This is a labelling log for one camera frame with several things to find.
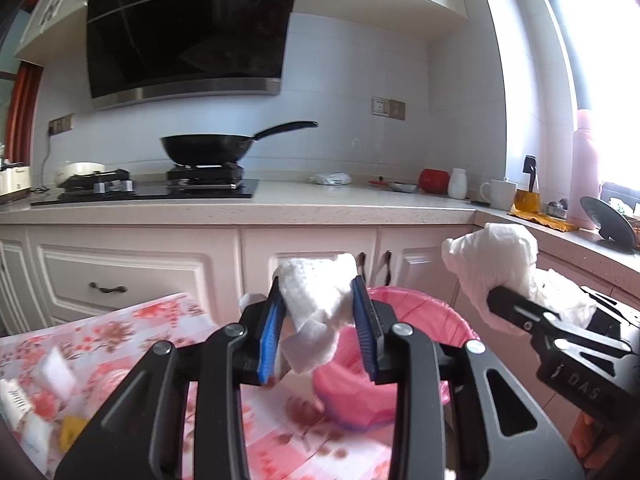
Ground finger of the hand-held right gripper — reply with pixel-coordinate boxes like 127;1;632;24
580;285;640;341
486;286;631;359

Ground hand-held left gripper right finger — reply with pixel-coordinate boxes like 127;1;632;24
350;275;586;480

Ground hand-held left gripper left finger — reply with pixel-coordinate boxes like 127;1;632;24
54;275;288;480

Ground pink bin liner bag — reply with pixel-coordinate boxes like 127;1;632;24
312;286;481;431

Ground white paper towel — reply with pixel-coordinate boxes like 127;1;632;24
276;254;360;375

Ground white tissue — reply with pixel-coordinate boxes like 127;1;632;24
441;222;598;336

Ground white foam piece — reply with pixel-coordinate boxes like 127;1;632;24
34;347;78;401

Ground long white paper wrapper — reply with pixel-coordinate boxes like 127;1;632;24
20;410;53;453

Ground white printed wrapper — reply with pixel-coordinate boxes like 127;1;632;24
0;377;28;431

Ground person's right hand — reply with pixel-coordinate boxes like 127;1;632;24
570;407;616;471

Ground yellow cloth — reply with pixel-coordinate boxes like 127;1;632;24
507;207;578;232

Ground black round plate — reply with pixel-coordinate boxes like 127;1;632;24
580;196;640;253

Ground white base cabinets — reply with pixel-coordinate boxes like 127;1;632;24
0;224;640;441

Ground glass oil bottle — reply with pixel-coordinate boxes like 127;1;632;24
515;155;543;213

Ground floral tablecloth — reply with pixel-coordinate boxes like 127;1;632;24
0;292;451;480

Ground white mug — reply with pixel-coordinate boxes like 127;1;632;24
480;178;517;210

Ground white ceramic jar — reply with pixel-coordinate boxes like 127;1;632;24
447;162;476;200

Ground pink thermos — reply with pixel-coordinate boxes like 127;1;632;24
570;109;606;231

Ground red round jar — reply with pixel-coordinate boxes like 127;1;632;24
419;168;450;194

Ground black glass gas stove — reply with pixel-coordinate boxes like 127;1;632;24
30;165;261;208

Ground black wok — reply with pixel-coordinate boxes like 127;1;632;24
160;120;319;167

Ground white cabinet drawer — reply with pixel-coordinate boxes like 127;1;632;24
27;230;240;326

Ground cream round pan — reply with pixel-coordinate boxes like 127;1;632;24
54;161;107;186

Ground kitchen window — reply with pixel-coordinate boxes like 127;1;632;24
530;0;640;196

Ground white countertop appliance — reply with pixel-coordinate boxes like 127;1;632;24
0;160;31;198

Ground black range hood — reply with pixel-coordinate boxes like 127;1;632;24
86;0;306;112

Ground red wooden glass sliding door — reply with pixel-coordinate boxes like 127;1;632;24
0;57;45;171

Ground black power cable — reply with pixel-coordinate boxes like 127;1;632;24
30;132;54;195

